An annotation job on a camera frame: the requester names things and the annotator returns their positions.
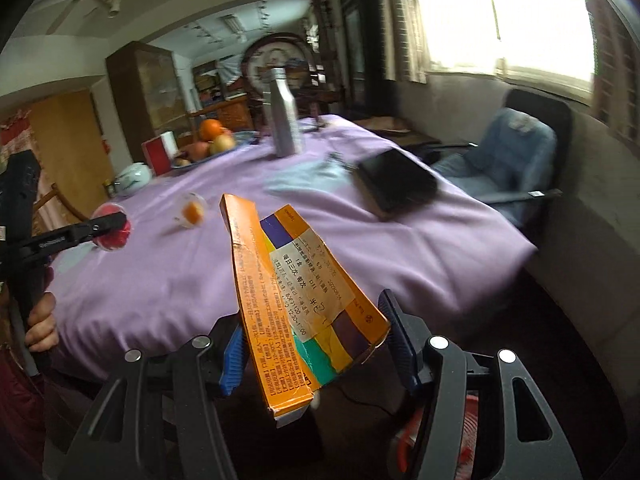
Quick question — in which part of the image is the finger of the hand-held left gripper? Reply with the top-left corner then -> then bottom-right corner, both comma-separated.
31,211 -> 128,259

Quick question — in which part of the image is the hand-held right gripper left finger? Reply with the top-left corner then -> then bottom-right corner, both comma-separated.
45,312 -> 247,480

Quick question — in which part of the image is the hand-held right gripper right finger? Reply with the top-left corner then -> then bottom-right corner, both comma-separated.
378,289 -> 583,480

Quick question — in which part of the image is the clear capsule with red filling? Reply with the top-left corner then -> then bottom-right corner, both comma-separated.
92,202 -> 134,251

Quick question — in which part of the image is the orange cardboard box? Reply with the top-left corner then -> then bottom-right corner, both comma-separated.
221,193 -> 392,428

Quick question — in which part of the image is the red plastic waste basket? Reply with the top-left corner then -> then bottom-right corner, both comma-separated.
395,390 -> 483,480

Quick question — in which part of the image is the person's left hand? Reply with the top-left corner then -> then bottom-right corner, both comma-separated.
24,291 -> 59,357

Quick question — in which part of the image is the curved wooden chair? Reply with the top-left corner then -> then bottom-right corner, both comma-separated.
35,182 -> 96,231

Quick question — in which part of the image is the white ceramic jar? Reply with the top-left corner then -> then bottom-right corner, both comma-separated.
114,162 -> 153,197

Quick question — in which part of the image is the red rectangular box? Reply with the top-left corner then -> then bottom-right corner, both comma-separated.
141,131 -> 179,177

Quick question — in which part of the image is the clear capsule with orange filling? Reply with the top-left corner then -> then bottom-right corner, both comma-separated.
174,192 -> 208,229

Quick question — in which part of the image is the glass door wooden cabinet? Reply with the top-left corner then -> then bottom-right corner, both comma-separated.
106,42 -> 194,162

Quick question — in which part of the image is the person's maroon clothing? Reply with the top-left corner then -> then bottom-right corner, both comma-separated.
0,345 -> 51,461

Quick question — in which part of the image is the blue fruit plate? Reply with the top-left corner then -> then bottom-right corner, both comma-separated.
170,131 -> 261,171

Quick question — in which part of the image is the carved wooden chair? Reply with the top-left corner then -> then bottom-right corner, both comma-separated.
190,97 -> 257,133

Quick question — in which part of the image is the dark wooden side table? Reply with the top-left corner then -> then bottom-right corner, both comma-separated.
352,115 -> 444,149

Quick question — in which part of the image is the black chair with blue cushion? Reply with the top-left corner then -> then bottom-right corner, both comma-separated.
430,87 -> 574,227

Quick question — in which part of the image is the steel water bottle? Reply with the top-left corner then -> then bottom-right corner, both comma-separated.
269,66 -> 305,157

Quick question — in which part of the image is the round decorative screen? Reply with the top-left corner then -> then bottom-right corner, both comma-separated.
242,32 -> 322,113

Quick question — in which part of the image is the dark wooden cabinet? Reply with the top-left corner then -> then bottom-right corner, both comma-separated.
337,0 -> 387,112

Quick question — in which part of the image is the beige window curtain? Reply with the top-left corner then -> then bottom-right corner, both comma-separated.
380,0 -> 427,84

